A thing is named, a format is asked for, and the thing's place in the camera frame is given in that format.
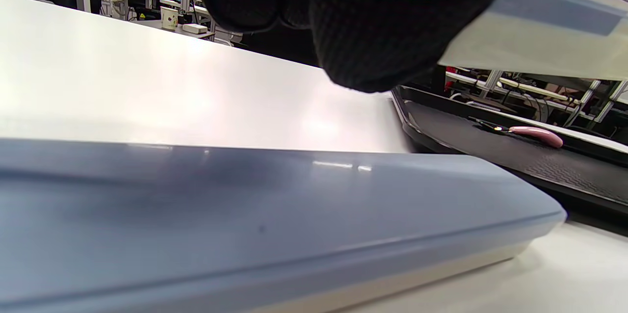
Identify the white paper cup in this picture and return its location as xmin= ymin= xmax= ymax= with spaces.
xmin=160 ymin=6 xmax=179 ymax=30

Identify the person's left hand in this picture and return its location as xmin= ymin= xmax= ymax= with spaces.
xmin=108 ymin=0 xmax=535 ymax=94

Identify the black plastic tray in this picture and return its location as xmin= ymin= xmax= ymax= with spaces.
xmin=391 ymin=85 xmax=628 ymax=235

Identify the blue slide lunch box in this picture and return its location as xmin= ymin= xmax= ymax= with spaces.
xmin=0 ymin=137 xmax=568 ymax=313
xmin=211 ymin=0 xmax=628 ymax=81

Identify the pink handled spoon utensil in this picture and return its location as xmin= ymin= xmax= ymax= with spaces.
xmin=471 ymin=117 xmax=564 ymax=149

